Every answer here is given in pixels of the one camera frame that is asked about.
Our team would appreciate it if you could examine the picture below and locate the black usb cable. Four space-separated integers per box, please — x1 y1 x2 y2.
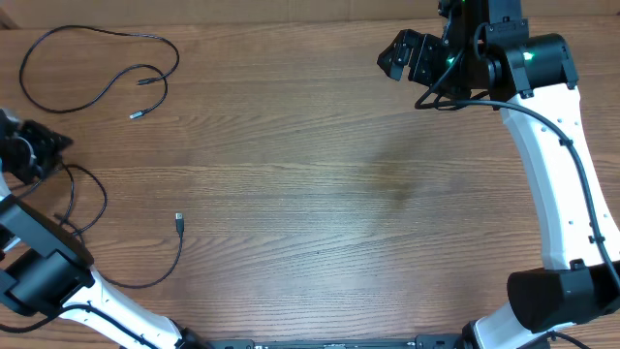
17 24 181 120
52 211 186 291
14 163 109 238

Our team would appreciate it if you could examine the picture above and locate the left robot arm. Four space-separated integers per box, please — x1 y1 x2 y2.
1 112 208 348

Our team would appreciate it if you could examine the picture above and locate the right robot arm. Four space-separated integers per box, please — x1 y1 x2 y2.
377 0 619 348

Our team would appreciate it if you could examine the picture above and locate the cardboard backdrop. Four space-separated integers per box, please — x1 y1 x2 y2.
0 0 620 30

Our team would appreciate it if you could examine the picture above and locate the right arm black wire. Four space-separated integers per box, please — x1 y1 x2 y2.
414 21 620 349

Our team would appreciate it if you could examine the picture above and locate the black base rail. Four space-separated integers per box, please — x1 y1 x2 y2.
206 333 475 349

